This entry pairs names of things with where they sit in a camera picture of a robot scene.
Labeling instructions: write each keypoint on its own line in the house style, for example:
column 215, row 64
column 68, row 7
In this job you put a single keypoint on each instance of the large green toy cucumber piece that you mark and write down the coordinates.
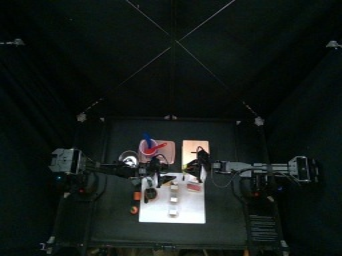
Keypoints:
column 149, row 192

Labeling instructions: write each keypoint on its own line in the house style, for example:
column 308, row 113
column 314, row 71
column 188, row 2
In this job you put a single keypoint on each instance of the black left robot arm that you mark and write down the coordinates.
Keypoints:
column 107, row 168

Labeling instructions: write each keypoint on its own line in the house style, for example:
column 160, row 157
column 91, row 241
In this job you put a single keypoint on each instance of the red striped toy bacon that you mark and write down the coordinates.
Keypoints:
column 192, row 187

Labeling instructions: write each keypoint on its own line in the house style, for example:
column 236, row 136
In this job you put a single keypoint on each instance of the blue plastic spoon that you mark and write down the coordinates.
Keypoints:
column 147, row 138

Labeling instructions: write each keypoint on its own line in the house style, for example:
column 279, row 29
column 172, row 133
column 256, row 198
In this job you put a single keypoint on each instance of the beige wooden board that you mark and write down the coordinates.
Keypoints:
column 191, row 146

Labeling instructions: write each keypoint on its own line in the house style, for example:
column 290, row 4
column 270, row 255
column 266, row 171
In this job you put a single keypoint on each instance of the white text label sticker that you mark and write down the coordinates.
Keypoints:
column 263, row 228

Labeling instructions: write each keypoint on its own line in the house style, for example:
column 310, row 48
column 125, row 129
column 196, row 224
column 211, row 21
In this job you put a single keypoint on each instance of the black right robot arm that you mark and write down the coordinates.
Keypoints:
column 262, row 167

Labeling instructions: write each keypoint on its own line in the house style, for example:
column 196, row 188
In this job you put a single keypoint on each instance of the red-orange plastic spoon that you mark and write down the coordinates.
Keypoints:
column 157, row 147

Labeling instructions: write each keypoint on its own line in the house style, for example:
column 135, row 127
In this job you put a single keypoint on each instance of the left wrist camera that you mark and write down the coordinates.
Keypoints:
column 155, row 161

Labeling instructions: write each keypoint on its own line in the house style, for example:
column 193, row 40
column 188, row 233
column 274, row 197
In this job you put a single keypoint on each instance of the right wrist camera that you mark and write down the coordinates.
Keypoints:
column 203, row 155

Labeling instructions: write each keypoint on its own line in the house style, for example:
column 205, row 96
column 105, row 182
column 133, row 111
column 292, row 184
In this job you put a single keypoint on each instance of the pink plastic tray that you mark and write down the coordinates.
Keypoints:
column 169, row 151

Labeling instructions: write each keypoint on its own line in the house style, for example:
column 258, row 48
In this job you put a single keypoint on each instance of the toy carrot top with leaf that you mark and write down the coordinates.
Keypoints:
column 133, row 209

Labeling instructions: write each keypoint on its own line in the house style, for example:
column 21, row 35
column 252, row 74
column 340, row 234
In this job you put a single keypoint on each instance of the white grey toy cube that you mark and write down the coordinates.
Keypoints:
column 173, row 187
column 173, row 199
column 172, row 212

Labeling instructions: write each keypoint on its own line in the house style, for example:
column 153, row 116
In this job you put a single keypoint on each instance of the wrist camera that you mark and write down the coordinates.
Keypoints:
column 203, row 155
column 155, row 161

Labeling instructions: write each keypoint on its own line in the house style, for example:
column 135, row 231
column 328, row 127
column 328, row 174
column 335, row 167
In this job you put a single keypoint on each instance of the steel bowl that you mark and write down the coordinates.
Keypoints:
column 128, row 158

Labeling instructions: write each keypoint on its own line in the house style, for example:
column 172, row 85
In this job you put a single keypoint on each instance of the white cutting board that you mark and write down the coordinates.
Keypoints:
column 187, row 206

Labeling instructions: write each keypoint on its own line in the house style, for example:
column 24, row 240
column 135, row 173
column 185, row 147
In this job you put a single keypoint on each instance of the grey frame corner bracket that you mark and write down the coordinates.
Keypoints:
column 81, row 117
column 16, row 42
column 169, row 117
column 332, row 44
column 259, row 121

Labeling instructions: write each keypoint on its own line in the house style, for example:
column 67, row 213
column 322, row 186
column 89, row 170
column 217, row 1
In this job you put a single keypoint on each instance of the orange toy carrot piece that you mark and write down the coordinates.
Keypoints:
column 136, row 196

